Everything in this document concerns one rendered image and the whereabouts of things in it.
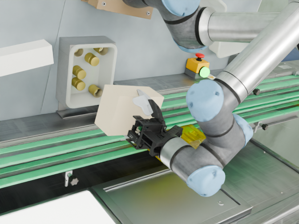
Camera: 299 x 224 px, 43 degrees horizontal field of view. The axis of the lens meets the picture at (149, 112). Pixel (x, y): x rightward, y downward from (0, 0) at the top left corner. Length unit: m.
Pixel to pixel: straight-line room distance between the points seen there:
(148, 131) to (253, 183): 0.79
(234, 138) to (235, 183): 0.77
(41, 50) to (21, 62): 0.07
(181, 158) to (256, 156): 1.00
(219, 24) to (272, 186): 0.80
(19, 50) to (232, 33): 0.62
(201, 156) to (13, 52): 0.64
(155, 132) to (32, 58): 0.47
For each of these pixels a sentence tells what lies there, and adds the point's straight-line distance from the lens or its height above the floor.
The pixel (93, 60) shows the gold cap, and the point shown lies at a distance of 1.31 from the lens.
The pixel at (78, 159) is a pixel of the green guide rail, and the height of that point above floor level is 0.93.
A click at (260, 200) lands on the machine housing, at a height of 1.28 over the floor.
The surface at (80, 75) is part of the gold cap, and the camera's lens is 1.31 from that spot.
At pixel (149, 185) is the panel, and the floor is 1.06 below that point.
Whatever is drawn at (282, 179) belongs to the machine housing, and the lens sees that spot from 1.74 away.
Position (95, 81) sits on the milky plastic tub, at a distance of 1.40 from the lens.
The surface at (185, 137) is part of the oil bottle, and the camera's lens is 1.43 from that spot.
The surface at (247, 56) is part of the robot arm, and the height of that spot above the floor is 1.41.
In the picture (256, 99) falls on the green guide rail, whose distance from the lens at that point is 1.87.
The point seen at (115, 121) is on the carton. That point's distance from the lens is 1.03.
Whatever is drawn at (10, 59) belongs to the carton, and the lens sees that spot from 1.19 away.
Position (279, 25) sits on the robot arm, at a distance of 0.86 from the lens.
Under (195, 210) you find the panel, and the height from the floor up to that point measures 1.23.
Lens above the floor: 1.87
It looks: 42 degrees down
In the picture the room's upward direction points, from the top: 127 degrees clockwise
